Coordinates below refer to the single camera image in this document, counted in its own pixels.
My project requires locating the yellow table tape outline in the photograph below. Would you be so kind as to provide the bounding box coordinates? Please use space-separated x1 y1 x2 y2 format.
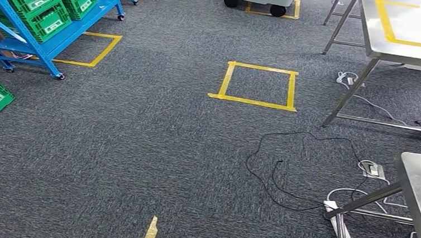
371 0 421 49

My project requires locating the white cable bundle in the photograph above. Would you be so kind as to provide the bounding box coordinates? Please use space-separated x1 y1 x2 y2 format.
324 157 412 218

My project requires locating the yellow floor tape strip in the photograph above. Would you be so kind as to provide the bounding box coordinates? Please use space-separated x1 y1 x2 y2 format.
141 215 159 238

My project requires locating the steel table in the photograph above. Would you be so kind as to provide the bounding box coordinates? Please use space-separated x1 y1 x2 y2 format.
314 0 421 144

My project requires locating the white power strip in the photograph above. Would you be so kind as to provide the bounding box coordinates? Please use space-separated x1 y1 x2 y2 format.
320 199 353 238
336 70 367 88

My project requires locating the black cable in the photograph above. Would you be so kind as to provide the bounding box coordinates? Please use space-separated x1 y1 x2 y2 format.
242 127 366 216

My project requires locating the grey floor socket box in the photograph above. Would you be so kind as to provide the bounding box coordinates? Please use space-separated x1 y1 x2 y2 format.
361 162 387 180

